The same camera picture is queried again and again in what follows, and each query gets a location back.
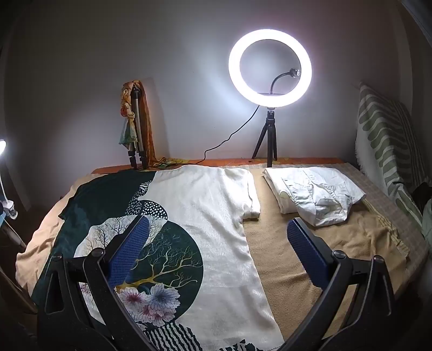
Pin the white clip lamp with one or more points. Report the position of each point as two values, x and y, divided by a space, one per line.
1 146

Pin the folded cream garment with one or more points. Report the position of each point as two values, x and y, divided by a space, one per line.
273 184

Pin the small black tripod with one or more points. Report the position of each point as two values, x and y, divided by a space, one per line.
269 135

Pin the beige blanket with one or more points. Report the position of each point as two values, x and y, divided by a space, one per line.
270 243

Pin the colourful scarf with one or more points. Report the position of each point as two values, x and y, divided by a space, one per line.
126 135

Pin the green striped pillow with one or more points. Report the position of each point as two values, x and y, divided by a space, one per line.
378 128

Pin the folded white garment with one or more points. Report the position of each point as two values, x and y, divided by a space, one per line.
324 199

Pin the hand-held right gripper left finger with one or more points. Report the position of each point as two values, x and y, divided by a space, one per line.
132 246

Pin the black gooseneck phone holder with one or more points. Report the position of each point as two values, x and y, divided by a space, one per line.
275 82

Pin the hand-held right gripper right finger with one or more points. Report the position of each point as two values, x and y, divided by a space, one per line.
307 249

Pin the dark bag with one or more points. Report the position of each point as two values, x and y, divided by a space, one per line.
420 192

